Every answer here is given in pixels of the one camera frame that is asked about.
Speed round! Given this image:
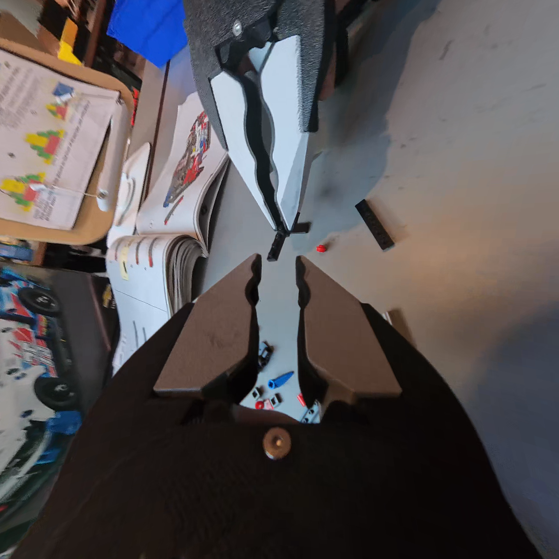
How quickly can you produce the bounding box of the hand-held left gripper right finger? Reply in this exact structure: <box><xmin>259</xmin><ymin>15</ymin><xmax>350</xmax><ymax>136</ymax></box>
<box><xmin>296</xmin><ymin>255</ymin><xmax>404</xmax><ymax>409</ymax></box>

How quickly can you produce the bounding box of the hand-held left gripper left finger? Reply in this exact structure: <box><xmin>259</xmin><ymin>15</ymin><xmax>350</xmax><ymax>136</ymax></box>
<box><xmin>154</xmin><ymin>254</ymin><xmax>263</xmax><ymax>403</ymax></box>

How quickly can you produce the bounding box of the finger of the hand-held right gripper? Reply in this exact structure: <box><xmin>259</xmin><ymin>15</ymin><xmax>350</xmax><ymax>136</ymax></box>
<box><xmin>258</xmin><ymin>34</ymin><xmax>313</xmax><ymax>230</ymax></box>
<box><xmin>210</xmin><ymin>71</ymin><xmax>290</xmax><ymax>232</ymax></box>

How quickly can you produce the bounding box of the black brick plate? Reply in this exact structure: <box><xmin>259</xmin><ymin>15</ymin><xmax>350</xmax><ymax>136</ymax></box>
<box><xmin>268</xmin><ymin>230</ymin><xmax>288</xmax><ymax>263</ymax></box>
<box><xmin>285</xmin><ymin>212</ymin><xmax>313</xmax><ymax>237</ymax></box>
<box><xmin>354</xmin><ymin>199</ymin><xmax>396</xmax><ymax>253</ymax></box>

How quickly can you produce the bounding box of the blue plastic bin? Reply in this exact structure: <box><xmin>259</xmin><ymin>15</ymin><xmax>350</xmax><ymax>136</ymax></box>
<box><xmin>107</xmin><ymin>0</ymin><xmax>190</xmax><ymax>69</ymax></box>

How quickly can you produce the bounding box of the open instruction booklet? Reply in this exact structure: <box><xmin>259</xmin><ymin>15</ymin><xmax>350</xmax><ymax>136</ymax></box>
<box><xmin>107</xmin><ymin>91</ymin><xmax>231</xmax><ymax>377</ymax></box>

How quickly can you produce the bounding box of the pile of small brick pieces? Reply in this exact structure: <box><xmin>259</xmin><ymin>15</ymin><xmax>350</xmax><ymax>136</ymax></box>
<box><xmin>251</xmin><ymin>370</ymin><xmax>323</xmax><ymax>424</ymax></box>

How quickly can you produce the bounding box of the wooden document stand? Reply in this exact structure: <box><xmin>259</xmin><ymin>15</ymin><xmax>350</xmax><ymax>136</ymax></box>
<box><xmin>0</xmin><ymin>37</ymin><xmax>153</xmax><ymax>246</ymax></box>

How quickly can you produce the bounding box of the yellow plastic bin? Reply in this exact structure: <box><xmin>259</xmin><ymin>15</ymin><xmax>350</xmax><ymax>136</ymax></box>
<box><xmin>56</xmin><ymin>19</ymin><xmax>85</xmax><ymax>68</ymax></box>

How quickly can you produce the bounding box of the toy car set box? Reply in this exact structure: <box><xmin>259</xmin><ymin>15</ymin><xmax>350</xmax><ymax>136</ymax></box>
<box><xmin>0</xmin><ymin>262</ymin><xmax>121</xmax><ymax>549</ymax></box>

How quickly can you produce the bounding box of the printed instruction sheet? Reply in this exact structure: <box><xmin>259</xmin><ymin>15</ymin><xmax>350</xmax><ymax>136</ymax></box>
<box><xmin>0</xmin><ymin>50</ymin><xmax>121</xmax><ymax>232</ymax></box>

